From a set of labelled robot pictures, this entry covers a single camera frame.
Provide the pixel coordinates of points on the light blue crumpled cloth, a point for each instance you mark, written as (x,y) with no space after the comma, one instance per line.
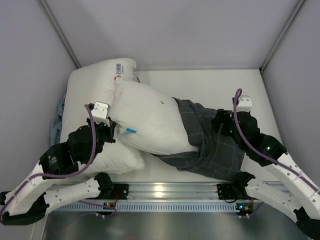
(55,126)

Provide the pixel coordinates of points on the grey slotted cable duct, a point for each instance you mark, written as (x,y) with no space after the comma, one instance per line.
(188,207)

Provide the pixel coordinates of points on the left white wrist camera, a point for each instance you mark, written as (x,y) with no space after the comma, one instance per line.
(100,111)

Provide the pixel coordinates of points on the white bare pillow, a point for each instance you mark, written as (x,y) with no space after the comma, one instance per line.
(96,83)

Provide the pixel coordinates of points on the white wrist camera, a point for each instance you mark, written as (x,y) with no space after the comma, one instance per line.
(100,111)
(243,103)

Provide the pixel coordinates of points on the right aluminium frame post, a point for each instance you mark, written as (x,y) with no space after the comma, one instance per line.
(294,13)

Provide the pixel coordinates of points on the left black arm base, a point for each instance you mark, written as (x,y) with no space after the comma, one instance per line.
(118,191)

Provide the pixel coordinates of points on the aluminium frame post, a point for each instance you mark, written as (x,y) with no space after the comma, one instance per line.
(48,12)
(294,13)

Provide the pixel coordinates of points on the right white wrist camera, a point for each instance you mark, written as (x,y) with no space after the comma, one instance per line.
(243,103)

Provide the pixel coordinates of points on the aluminium rail beam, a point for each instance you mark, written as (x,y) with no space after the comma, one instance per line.
(209,190)

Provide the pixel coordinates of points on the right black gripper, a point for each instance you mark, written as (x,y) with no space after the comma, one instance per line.
(220,120)

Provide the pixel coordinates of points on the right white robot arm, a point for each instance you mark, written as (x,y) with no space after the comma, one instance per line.
(273,157)

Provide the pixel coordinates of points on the left aluminium frame post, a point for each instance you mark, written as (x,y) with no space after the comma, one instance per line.
(48,12)

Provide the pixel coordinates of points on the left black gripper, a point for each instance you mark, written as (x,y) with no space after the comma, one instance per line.
(110,128)

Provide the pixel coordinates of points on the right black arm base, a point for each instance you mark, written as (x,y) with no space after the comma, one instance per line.
(232,192)

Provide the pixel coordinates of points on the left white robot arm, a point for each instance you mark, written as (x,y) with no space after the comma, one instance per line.
(44,190)

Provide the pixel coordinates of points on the dark grey checked pillowcase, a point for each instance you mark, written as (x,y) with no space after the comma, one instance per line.
(218,156)

